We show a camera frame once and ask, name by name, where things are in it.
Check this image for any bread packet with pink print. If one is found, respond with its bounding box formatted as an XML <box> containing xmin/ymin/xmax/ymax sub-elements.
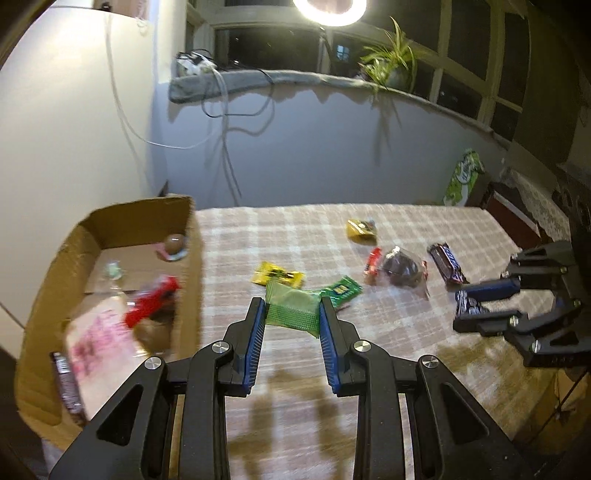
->
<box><xmin>62</xmin><ymin>295</ymin><xmax>177</xmax><ymax>414</ymax></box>

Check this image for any small yellow packet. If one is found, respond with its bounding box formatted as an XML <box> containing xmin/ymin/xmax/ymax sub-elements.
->
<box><xmin>250</xmin><ymin>261</ymin><xmax>306</xmax><ymax>289</ymax></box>

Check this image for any white power strip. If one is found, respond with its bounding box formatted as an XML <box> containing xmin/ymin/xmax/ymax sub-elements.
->
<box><xmin>175</xmin><ymin>51</ymin><xmax>218</xmax><ymax>77</ymax></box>

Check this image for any clear bag of dark snacks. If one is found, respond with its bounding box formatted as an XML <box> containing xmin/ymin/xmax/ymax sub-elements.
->
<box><xmin>376</xmin><ymin>246</ymin><xmax>430</xmax><ymax>298</ymax></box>

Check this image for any ring light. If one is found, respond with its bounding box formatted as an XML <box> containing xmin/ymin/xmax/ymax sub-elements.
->
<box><xmin>292</xmin><ymin>0</ymin><xmax>369</xmax><ymax>26</ymax></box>

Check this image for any red stick packet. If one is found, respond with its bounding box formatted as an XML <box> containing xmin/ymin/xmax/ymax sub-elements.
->
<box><xmin>363</xmin><ymin>248</ymin><xmax>384</xmax><ymax>277</ymax></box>

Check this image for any black light stand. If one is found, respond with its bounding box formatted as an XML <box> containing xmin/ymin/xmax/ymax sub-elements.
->
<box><xmin>318</xmin><ymin>25</ymin><xmax>333</xmax><ymax>75</ymax></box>

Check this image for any small brown chocolate bar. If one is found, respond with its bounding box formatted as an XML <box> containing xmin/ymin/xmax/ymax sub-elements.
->
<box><xmin>50</xmin><ymin>352</ymin><xmax>88</xmax><ymax>425</ymax></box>

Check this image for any brown chocolate ball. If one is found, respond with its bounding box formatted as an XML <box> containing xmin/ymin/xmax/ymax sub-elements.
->
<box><xmin>157</xmin><ymin>233</ymin><xmax>190</xmax><ymax>262</ymax></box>

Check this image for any grey cable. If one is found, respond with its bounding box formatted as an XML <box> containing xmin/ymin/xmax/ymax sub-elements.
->
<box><xmin>217</xmin><ymin>74</ymin><xmax>243</xmax><ymax>206</ymax></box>

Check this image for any light green packet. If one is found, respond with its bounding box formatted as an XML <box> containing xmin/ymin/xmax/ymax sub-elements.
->
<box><xmin>264</xmin><ymin>281</ymin><xmax>322</xmax><ymax>337</ymax></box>

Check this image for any dark green packet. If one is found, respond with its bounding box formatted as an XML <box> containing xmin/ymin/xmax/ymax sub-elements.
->
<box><xmin>318</xmin><ymin>275</ymin><xmax>363</xmax><ymax>311</ymax></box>

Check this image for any large brown chocolate bar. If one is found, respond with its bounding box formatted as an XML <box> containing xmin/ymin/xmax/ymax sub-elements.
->
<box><xmin>427</xmin><ymin>242</ymin><xmax>468</xmax><ymax>285</ymax></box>

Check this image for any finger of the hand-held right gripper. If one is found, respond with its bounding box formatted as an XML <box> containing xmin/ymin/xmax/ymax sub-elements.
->
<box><xmin>453</xmin><ymin>295</ymin><xmax>583</xmax><ymax>365</ymax></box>
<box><xmin>457</xmin><ymin>241</ymin><xmax>575</xmax><ymax>303</ymax></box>

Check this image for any small dark chocolate packet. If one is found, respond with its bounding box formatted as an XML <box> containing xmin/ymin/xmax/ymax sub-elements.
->
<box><xmin>455</xmin><ymin>291</ymin><xmax>490</xmax><ymax>319</ymax></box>

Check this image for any black cable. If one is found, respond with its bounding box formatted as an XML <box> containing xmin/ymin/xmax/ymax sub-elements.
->
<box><xmin>201</xmin><ymin>69</ymin><xmax>277</xmax><ymax>137</ymax></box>

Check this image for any green white carton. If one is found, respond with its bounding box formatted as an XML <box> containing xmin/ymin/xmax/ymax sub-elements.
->
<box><xmin>443</xmin><ymin>148</ymin><xmax>485</xmax><ymax>208</ymax></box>

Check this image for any grey windowsill cloth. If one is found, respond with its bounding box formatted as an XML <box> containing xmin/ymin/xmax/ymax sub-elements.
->
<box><xmin>168</xmin><ymin>69</ymin><xmax>504</xmax><ymax>144</ymax></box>

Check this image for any white window frame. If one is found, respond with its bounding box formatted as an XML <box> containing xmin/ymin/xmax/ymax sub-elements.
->
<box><xmin>185</xmin><ymin>0</ymin><xmax>536</xmax><ymax>139</ymax></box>

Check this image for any yellow foil snack packet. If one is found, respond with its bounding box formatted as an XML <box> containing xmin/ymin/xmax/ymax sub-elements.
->
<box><xmin>347</xmin><ymin>218</ymin><xmax>379</xmax><ymax>244</ymax></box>

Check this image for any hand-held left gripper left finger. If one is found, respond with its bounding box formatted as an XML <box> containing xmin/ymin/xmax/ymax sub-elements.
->
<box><xmin>48</xmin><ymin>296</ymin><xmax>269</xmax><ymax>480</ymax></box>

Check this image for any white cabinet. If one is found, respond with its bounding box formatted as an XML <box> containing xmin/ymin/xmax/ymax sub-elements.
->
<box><xmin>0</xmin><ymin>0</ymin><xmax>169</xmax><ymax>324</ymax></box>

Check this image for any potted spider plant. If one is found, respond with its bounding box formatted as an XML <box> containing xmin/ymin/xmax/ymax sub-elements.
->
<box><xmin>358</xmin><ymin>16</ymin><xmax>432</xmax><ymax>95</ymax></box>

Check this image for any white lace tablecloth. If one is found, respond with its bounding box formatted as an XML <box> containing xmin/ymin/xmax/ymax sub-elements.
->
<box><xmin>501</xmin><ymin>168</ymin><xmax>573</xmax><ymax>241</ymax></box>

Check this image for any cardboard box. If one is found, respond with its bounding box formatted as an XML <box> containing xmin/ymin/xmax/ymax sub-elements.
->
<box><xmin>14</xmin><ymin>195</ymin><xmax>204</xmax><ymax>428</ymax></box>

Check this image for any red snack packet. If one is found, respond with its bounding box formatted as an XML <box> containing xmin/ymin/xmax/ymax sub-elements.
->
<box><xmin>124</xmin><ymin>276</ymin><xmax>181</xmax><ymax>328</ymax></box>

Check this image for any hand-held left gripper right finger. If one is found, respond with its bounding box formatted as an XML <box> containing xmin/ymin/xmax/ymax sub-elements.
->
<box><xmin>320</xmin><ymin>296</ymin><xmax>539</xmax><ymax>480</ymax></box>

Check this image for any thin white cable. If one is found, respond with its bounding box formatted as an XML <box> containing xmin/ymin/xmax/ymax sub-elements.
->
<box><xmin>105</xmin><ymin>14</ymin><xmax>218</xmax><ymax>151</ymax></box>

